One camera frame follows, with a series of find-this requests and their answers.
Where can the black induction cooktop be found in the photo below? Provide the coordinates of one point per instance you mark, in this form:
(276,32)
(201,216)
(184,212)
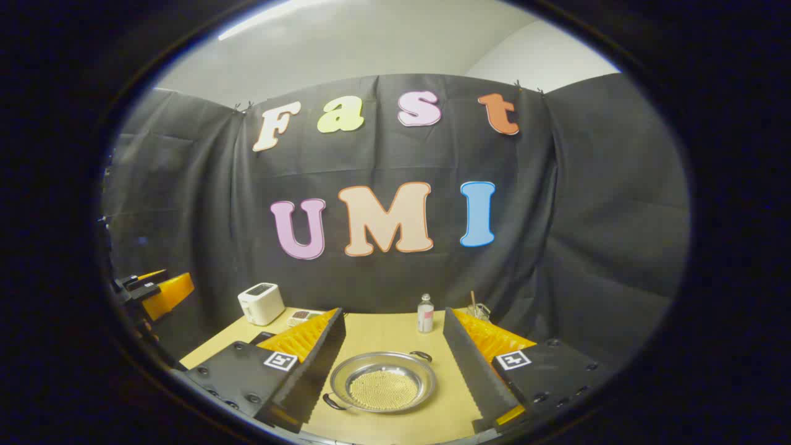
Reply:
(263,337)

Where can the black backdrop cloth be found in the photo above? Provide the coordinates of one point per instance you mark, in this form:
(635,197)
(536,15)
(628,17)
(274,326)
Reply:
(185,185)

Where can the pile of yellow soybeans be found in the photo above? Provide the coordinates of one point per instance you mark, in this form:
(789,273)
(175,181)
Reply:
(383,389)

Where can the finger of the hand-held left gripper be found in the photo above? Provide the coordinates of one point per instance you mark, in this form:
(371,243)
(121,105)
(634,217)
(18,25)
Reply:
(167,295)
(130,281)

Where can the white toaster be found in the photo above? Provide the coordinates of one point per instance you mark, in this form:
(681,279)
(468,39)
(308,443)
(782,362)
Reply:
(261,304)

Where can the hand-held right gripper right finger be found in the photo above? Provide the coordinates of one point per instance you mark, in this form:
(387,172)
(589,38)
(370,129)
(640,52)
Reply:
(473,377)

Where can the small glass jar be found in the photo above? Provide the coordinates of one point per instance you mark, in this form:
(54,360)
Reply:
(480,313)

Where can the small clear bottle pink label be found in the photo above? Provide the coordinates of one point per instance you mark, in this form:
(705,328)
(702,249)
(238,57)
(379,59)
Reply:
(425,318)

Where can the white divided dish of beans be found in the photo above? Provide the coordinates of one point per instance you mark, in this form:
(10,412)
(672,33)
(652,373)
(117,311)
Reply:
(303,317)

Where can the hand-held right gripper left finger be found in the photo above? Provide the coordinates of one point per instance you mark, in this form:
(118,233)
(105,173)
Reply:
(315,377)

